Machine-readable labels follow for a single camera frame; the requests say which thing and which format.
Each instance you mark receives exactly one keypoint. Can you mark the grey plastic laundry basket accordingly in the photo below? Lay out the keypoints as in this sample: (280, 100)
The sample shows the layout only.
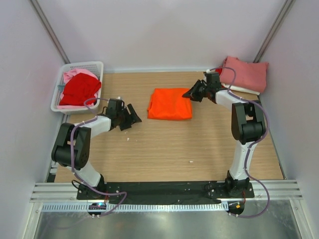
(96, 67)

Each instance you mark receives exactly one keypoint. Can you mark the red t-shirt in basket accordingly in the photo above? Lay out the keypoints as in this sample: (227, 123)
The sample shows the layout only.
(80, 88)

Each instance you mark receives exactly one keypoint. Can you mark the folded pink t-shirt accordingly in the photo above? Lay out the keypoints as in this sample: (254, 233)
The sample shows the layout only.
(251, 76)

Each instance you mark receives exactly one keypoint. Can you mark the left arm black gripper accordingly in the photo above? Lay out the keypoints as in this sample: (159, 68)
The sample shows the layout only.
(129, 121)

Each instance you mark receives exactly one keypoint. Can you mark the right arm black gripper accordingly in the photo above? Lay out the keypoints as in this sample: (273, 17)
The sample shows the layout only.
(192, 93)

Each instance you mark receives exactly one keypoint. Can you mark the orange t-shirt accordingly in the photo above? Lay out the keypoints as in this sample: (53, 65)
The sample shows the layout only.
(169, 104)

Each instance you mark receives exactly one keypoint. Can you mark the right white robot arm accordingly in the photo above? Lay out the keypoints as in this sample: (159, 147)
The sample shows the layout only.
(248, 127)

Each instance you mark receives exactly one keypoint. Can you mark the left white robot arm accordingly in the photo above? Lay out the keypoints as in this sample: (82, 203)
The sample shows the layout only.
(72, 145)

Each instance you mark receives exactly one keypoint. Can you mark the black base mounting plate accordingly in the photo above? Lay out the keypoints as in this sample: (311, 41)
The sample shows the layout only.
(176, 193)

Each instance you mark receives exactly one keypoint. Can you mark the aluminium frame rail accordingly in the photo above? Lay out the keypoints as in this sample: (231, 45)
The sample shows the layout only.
(65, 192)

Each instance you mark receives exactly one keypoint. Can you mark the white cable duct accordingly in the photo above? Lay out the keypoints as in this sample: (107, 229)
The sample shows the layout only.
(99, 208)

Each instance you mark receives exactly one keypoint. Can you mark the pink t-shirt in basket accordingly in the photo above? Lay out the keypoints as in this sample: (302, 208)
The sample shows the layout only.
(67, 77)

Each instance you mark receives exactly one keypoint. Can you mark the folded red t-shirt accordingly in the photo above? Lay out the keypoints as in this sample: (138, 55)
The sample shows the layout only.
(219, 70)

